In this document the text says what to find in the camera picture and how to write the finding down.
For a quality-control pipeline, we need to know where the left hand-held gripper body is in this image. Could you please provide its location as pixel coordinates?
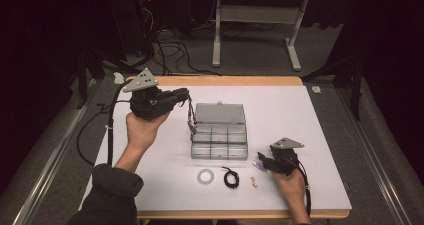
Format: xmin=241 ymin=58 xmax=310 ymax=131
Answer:
xmin=122 ymin=67 xmax=175 ymax=121

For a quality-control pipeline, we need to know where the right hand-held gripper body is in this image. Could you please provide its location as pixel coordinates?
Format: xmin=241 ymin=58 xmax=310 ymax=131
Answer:
xmin=269 ymin=137 xmax=305 ymax=177

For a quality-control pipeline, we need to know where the purple hair clip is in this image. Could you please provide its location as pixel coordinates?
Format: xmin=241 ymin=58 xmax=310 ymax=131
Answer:
xmin=251 ymin=160 xmax=268 ymax=173

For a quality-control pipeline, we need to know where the brown beaded bracelet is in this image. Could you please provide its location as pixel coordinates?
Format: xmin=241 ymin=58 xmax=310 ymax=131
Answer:
xmin=186 ymin=96 xmax=200 ymax=142

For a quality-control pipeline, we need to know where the black cord hair tie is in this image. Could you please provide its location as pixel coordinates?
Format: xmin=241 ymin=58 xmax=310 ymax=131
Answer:
xmin=221 ymin=166 xmax=241 ymax=190

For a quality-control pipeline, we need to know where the clear plastic compartment box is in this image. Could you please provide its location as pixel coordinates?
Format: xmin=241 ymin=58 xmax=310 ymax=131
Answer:
xmin=190 ymin=100 xmax=250 ymax=162

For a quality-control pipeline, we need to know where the clear white ring bracelet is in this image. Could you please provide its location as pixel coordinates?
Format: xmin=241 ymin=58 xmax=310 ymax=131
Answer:
xmin=196 ymin=167 xmax=216 ymax=186

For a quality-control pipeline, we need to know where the person's right hand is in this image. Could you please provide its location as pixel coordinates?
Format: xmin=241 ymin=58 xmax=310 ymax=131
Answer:
xmin=270 ymin=167 xmax=308 ymax=207

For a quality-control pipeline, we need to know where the person's left hand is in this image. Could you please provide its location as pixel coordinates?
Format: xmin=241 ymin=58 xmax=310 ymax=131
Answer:
xmin=125 ymin=110 xmax=171 ymax=154

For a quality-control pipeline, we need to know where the white paper scrap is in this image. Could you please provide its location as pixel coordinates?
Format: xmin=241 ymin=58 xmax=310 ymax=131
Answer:
xmin=112 ymin=71 xmax=126 ymax=86

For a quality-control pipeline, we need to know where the white table cover sheet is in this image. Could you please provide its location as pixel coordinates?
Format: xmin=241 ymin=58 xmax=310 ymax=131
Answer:
xmin=78 ymin=85 xmax=353 ymax=213

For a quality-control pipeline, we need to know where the black metal stand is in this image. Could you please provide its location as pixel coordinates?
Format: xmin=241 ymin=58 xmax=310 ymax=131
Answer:
xmin=77 ymin=47 xmax=145 ymax=111
xmin=300 ymin=55 xmax=365 ymax=122

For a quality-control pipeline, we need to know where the dark computer tower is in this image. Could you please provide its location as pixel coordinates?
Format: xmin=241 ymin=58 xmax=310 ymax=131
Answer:
xmin=109 ymin=0 xmax=158 ymax=58

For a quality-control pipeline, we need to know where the tangle of black floor cables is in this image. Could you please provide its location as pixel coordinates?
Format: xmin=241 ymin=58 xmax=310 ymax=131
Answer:
xmin=134 ymin=26 xmax=223 ymax=77

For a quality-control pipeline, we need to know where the right hand-held gripper cable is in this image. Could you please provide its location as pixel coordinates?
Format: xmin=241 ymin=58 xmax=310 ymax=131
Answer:
xmin=288 ymin=156 xmax=313 ymax=218

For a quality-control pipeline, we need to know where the hand-held gripper cable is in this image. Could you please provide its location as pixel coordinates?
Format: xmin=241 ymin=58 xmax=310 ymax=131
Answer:
xmin=105 ymin=79 xmax=135 ymax=167
xmin=288 ymin=156 xmax=313 ymax=218

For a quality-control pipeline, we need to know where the left hand-held gripper cable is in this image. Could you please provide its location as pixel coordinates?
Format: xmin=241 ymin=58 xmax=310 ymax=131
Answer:
xmin=105 ymin=79 xmax=135 ymax=167

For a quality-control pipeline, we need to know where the white metal desk frame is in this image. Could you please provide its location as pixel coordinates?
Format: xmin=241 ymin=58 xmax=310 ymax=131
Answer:
xmin=205 ymin=0 xmax=354 ymax=72

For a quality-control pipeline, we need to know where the black cable on carpet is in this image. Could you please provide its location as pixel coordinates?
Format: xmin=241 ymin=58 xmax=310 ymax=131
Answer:
xmin=76 ymin=102 xmax=116 ymax=167

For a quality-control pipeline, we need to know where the metal floor rail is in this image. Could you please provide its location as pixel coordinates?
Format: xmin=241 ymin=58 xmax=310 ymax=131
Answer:
xmin=12 ymin=80 xmax=102 ymax=225
xmin=335 ymin=85 xmax=415 ymax=225

